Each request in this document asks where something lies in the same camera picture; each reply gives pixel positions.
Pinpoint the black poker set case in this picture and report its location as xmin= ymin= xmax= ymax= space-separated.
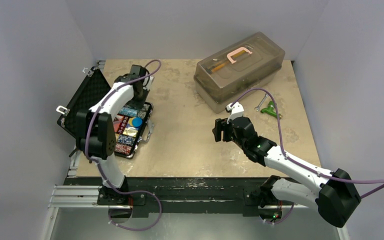
xmin=56 ymin=67 xmax=153 ymax=159

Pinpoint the blue round button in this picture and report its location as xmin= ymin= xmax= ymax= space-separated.
xmin=132 ymin=117 xmax=144 ymax=128

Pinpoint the red playing card deck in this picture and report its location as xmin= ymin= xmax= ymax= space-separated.
xmin=113 ymin=115 xmax=125 ymax=134

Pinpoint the clear dealer button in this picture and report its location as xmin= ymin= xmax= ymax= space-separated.
xmin=123 ymin=127 xmax=138 ymax=137

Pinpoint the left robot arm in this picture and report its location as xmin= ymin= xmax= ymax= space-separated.
xmin=75 ymin=64 xmax=154 ymax=205

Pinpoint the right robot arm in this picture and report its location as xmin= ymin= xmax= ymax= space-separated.
xmin=212 ymin=102 xmax=362 ymax=228

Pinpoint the silver open-end wrench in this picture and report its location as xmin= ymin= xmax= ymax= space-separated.
xmin=254 ymin=93 xmax=269 ymax=112

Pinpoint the light blue chip row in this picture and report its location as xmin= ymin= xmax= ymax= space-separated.
xmin=118 ymin=105 xmax=149 ymax=119

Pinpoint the green plastic faucet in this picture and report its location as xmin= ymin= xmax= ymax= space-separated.
xmin=260 ymin=101 xmax=283 ymax=119

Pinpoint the red dice row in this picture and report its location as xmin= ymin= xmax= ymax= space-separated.
xmin=119 ymin=116 xmax=129 ymax=131

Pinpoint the translucent brown tool box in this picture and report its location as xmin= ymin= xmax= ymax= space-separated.
xmin=193 ymin=32 xmax=285 ymax=114

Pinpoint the hammer inside tool box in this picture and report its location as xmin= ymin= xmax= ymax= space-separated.
xmin=206 ymin=60 xmax=231 ymax=74

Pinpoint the yellow blue chip row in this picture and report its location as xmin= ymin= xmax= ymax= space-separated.
xmin=116 ymin=134 xmax=135 ymax=146

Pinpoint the red white chip row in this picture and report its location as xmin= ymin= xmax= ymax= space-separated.
xmin=114 ymin=143 xmax=134 ymax=156

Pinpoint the silver case handle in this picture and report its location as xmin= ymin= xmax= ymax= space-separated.
xmin=138 ymin=118 xmax=155 ymax=144

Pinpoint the pink tool box handle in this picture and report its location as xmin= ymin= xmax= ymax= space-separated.
xmin=226 ymin=46 xmax=253 ymax=64

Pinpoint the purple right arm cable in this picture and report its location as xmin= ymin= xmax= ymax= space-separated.
xmin=230 ymin=87 xmax=384 ymax=226

